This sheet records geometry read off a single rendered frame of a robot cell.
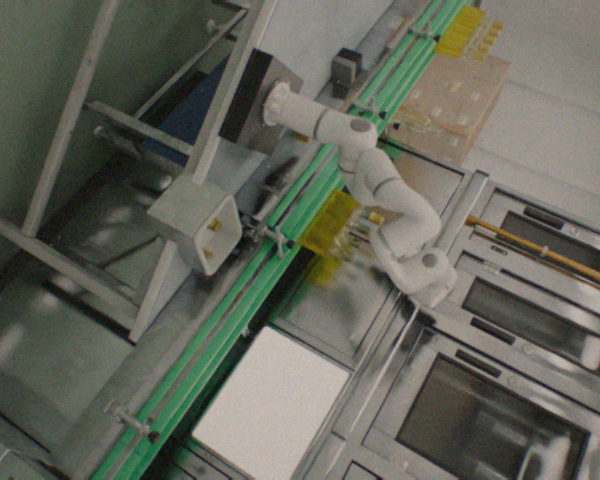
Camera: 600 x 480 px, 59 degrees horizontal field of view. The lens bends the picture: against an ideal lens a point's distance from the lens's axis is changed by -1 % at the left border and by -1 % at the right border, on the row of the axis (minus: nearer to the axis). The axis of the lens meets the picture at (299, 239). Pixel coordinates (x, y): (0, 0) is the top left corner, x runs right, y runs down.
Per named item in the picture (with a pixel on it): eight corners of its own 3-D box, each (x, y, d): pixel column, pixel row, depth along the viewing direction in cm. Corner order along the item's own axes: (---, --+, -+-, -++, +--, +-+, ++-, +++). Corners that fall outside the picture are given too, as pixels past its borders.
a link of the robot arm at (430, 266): (425, 225, 146) (378, 252, 148) (416, 201, 126) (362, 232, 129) (456, 276, 140) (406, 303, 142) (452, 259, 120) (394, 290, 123)
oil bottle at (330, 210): (297, 209, 185) (351, 236, 179) (296, 200, 180) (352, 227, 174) (305, 198, 188) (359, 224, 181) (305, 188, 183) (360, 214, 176)
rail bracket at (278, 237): (260, 249, 169) (293, 267, 166) (254, 221, 155) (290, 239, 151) (265, 242, 171) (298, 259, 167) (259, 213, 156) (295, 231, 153)
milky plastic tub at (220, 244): (187, 265, 159) (210, 278, 157) (168, 225, 140) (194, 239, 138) (221, 223, 167) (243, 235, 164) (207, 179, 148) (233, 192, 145)
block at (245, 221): (241, 237, 170) (259, 247, 168) (237, 221, 162) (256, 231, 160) (247, 229, 171) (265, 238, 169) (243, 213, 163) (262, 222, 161)
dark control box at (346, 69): (330, 77, 193) (351, 85, 190) (331, 59, 186) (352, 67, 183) (341, 63, 196) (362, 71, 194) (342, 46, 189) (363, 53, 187)
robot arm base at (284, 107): (252, 115, 142) (302, 137, 137) (273, 71, 140) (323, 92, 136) (273, 129, 156) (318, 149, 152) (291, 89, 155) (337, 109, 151)
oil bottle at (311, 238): (279, 234, 180) (334, 262, 174) (278, 225, 176) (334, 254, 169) (288, 222, 183) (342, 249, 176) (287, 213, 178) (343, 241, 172)
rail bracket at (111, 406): (99, 410, 145) (162, 455, 138) (75, 394, 131) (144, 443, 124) (111, 395, 147) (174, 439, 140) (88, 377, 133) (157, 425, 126)
